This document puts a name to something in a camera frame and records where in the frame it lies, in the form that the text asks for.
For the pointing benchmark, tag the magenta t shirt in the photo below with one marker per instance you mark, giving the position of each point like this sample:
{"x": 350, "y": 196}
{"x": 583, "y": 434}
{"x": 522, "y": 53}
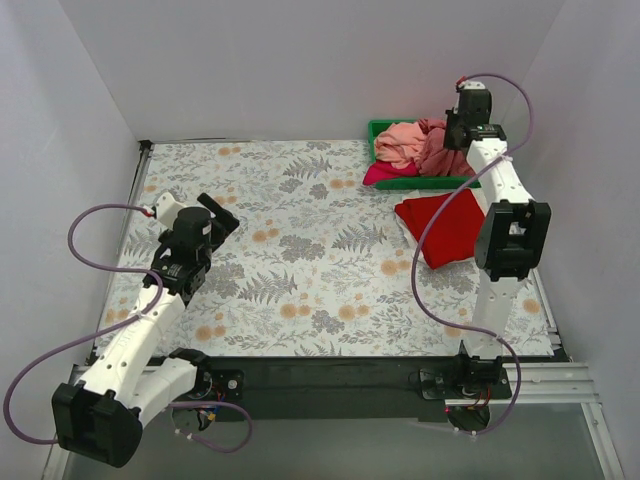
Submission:
{"x": 381, "y": 171}

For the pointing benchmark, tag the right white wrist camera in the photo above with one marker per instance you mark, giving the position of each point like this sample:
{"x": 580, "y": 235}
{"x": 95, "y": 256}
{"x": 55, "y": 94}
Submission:
{"x": 464, "y": 84}

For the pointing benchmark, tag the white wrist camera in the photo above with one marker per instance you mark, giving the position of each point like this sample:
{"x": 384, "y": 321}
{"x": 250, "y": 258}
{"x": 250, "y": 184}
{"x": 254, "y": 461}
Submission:
{"x": 464, "y": 84}
{"x": 164, "y": 209}

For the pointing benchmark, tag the dusty pink t shirt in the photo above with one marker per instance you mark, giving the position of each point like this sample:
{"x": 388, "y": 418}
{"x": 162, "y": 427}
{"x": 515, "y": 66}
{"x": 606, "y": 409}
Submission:
{"x": 435, "y": 160}

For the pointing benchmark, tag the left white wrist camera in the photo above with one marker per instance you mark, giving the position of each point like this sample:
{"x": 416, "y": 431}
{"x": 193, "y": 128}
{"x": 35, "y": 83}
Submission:
{"x": 164, "y": 209}

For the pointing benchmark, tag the peach t shirt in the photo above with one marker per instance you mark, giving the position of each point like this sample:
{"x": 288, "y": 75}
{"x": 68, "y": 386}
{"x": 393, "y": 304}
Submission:
{"x": 400, "y": 145}

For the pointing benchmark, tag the green plastic bin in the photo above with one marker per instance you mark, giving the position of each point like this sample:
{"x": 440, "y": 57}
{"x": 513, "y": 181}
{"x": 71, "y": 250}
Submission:
{"x": 375, "y": 127}

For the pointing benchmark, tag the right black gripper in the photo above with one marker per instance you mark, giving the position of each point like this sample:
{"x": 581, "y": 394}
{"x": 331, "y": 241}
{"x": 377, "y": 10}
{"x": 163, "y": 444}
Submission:
{"x": 454, "y": 135}

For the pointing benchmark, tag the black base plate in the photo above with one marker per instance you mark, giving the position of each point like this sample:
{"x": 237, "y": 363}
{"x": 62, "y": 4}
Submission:
{"x": 304, "y": 388}

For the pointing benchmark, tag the aluminium frame rail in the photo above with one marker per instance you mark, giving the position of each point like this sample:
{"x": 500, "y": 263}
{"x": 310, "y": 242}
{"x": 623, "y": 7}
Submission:
{"x": 557, "y": 436}

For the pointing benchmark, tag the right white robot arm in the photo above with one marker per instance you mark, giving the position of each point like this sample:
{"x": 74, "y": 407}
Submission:
{"x": 509, "y": 243}

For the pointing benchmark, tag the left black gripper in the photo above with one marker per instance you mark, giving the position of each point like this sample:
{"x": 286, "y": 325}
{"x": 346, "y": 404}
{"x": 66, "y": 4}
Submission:
{"x": 218, "y": 213}

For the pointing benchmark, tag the folded red t shirt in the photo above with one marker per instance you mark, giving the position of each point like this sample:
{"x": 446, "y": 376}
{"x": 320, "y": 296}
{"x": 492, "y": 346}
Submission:
{"x": 445, "y": 230}

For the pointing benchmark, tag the floral patterned table mat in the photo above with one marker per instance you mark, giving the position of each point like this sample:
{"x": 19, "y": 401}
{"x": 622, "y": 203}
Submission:
{"x": 319, "y": 264}

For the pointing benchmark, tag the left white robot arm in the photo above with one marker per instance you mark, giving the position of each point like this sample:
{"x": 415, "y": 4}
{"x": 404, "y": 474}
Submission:
{"x": 103, "y": 414}

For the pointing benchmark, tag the folded white t shirt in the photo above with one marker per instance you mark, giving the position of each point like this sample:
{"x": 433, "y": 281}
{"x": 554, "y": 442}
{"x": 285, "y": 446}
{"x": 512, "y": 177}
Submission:
{"x": 415, "y": 235}

